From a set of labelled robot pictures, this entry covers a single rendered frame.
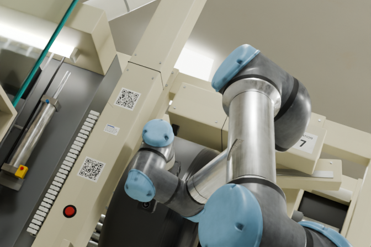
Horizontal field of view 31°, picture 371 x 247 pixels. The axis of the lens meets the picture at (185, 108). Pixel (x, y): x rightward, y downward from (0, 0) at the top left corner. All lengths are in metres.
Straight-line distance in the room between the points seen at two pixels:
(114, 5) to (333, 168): 1.18
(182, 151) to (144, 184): 0.56
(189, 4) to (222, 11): 2.99
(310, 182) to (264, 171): 1.56
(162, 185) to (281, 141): 0.33
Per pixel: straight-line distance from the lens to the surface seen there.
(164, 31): 2.51
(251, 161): 1.12
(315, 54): 5.61
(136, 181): 1.56
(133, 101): 2.36
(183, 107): 2.63
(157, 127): 1.61
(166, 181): 1.59
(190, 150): 2.12
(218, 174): 1.53
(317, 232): 1.09
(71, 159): 2.31
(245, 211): 0.99
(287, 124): 1.38
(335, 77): 5.81
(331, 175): 2.67
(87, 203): 2.23
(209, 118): 2.60
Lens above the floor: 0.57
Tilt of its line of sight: 25 degrees up
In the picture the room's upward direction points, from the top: 25 degrees clockwise
